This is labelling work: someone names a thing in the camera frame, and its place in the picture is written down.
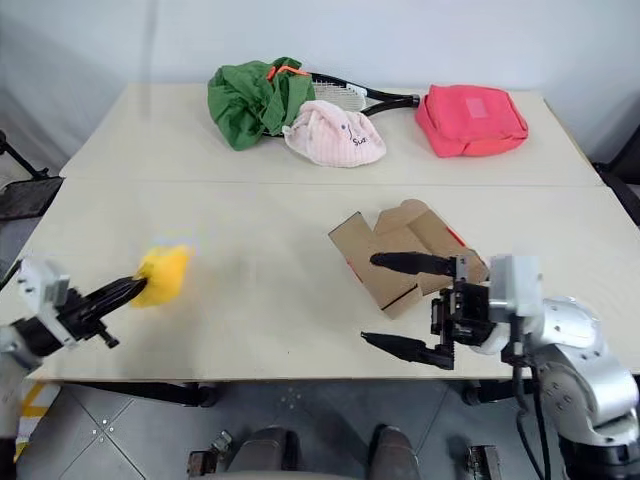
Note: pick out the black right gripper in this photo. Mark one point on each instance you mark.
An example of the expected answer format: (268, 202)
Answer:
(470, 315)

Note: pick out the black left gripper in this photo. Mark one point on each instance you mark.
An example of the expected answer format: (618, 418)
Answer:
(75, 315)

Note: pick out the yellow soft item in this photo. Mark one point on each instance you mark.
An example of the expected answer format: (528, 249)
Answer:
(165, 275)

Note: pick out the brown cardboard box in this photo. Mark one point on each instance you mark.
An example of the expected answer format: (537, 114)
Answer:
(360, 245)

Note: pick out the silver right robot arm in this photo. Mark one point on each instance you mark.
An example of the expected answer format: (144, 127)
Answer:
(575, 350)

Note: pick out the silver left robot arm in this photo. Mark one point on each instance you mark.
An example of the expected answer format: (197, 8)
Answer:
(25, 340)

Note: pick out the yellow floor tape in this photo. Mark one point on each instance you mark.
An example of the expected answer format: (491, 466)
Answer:
(37, 400)

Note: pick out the black table caster wheel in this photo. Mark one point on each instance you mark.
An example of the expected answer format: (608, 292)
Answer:
(207, 396)
(472, 394)

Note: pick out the dark rounded shape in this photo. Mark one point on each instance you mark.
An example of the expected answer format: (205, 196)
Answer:
(395, 452)
(267, 447)

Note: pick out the pink striped towel cap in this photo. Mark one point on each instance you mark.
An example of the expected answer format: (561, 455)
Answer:
(335, 140)

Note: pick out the red fabric pouch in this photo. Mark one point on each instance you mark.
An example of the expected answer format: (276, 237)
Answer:
(470, 120)

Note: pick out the black tennis racket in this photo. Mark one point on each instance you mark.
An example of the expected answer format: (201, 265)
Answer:
(390, 101)

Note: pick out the green cloth bag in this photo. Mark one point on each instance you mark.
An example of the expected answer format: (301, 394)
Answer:
(240, 102)

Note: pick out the black chair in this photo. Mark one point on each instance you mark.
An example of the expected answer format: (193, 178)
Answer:
(622, 180)

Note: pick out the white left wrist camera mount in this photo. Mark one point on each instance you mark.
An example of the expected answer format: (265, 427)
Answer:
(37, 295)

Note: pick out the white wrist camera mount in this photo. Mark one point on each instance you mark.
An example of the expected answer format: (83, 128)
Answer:
(520, 285)
(37, 295)

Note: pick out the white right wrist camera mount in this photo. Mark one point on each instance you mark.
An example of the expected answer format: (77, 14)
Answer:
(520, 285)

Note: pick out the small metal foot bracket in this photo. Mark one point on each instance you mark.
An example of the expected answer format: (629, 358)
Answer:
(482, 460)
(210, 452)

